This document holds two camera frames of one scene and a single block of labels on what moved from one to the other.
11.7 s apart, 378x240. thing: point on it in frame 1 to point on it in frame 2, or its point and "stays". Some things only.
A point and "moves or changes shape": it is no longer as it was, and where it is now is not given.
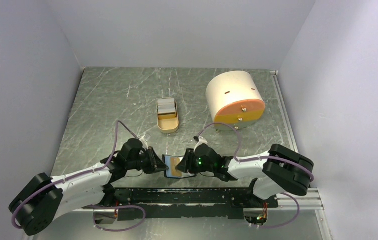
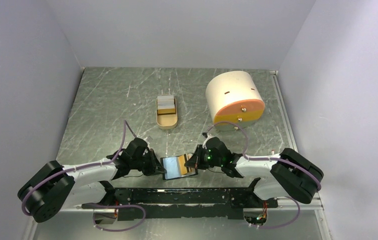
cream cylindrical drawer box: [234, 98] stays
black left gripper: [154, 160] stays
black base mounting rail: [155, 204] stays
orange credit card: [174, 162] moves or changes shape
